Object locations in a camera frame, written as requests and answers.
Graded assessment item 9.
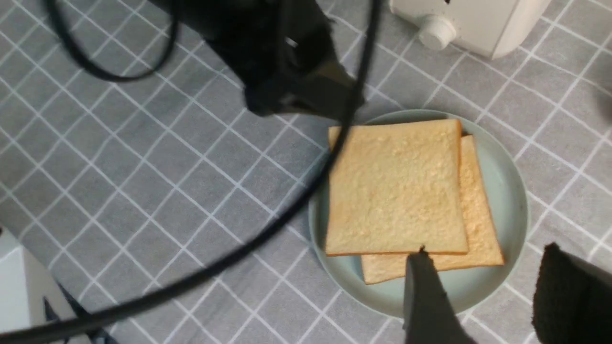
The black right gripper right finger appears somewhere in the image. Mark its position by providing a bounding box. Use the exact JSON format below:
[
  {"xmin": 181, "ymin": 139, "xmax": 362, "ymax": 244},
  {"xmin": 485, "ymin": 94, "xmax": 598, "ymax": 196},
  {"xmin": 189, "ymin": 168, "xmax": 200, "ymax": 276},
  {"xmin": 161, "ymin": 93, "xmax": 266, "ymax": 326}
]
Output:
[{"xmin": 532, "ymin": 243, "xmax": 612, "ymax": 344}]

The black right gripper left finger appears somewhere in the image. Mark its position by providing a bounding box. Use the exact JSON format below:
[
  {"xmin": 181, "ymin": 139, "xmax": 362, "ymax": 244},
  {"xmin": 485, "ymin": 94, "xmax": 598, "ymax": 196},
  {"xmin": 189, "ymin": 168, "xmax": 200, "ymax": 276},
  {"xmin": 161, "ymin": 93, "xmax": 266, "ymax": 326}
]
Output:
[{"xmin": 404, "ymin": 247, "xmax": 476, "ymax": 344}]

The toast slice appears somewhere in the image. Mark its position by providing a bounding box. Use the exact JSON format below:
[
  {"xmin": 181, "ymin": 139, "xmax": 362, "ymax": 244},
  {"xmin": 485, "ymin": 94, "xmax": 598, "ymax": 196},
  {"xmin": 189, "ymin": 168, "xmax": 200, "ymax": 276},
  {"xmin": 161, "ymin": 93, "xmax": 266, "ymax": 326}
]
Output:
[
  {"xmin": 361, "ymin": 135, "xmax": 504, "ymax": 285},
  {"xmin": 324, "ymin": 119, "xmax": 468, "ymax": 256}
]

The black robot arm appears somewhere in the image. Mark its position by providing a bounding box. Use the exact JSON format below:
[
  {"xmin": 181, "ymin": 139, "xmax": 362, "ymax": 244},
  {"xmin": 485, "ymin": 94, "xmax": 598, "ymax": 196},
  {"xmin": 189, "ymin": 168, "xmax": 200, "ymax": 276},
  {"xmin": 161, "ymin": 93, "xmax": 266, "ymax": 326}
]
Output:
[{"xmin": 164, "ymin": 0, "xmax": 611, "ymax": 344}]

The white two-slot toaster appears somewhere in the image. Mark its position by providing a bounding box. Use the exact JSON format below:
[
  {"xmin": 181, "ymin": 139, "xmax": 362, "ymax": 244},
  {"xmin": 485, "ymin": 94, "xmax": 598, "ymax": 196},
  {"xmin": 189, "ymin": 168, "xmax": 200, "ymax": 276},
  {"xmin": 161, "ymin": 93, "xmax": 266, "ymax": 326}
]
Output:
[{"xmin": 390, "ymin": 0, "xmax": 550, "ymax": 60}]

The light green plate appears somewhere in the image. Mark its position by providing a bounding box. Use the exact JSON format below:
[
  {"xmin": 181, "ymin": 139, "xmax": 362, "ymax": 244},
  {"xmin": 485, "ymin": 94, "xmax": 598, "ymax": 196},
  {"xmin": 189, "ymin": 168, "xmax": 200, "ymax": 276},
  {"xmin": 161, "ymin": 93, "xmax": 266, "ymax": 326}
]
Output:
[{"xmin": 308, "ymin": 118, "xmax": 531, "ymax": 318}]

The grey checked tablecloth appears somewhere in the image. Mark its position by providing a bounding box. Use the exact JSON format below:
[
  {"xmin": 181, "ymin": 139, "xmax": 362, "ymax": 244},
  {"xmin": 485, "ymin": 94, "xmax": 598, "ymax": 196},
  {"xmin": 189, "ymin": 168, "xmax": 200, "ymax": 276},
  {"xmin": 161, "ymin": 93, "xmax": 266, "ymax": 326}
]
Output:
[{"xmin": 0, "ymin": 0, "xmax": 612, "ymax": 344}]

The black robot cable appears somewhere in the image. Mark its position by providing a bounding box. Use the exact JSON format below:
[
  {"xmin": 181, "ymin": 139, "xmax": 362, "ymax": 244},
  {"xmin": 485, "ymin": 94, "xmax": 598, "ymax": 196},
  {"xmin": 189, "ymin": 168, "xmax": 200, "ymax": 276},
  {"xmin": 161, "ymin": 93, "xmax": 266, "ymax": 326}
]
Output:
[{"xmin": 0, "ymin": 0, "xmax": 383, "ymax": 344}]

